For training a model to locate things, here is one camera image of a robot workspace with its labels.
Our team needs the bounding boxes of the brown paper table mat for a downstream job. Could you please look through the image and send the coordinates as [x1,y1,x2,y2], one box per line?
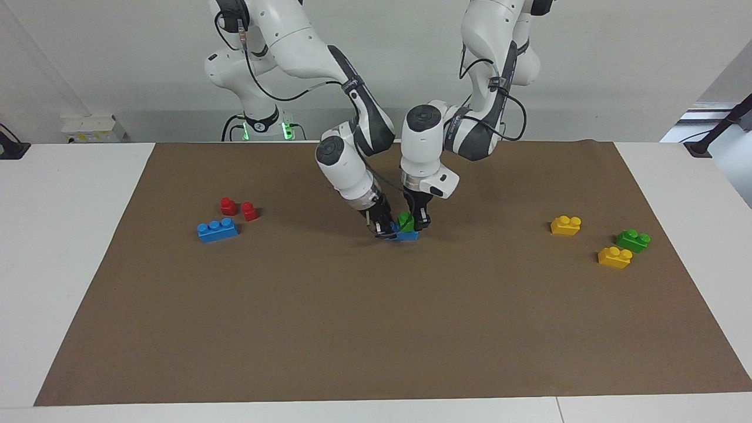
[33,139,752,407]

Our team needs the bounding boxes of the yellow two-stud toy brick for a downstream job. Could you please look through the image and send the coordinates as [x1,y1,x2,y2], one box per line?
[597,246,634,270]
[550,216,582,237]

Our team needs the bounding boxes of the black table clamp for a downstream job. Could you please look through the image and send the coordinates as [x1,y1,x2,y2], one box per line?
[0,123,31,160]

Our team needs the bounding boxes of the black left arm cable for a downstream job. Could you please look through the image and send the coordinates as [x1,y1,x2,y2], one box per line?
[460,44,528,143]

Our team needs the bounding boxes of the black right base cable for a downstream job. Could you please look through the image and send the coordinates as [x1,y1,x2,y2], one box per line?
[221,115,247,142]

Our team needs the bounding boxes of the white wall socket box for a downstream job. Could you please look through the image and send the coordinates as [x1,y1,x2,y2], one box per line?
[61,115,127,144]

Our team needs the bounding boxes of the black camera stand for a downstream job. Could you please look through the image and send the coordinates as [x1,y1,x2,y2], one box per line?
[684,94,752,158]

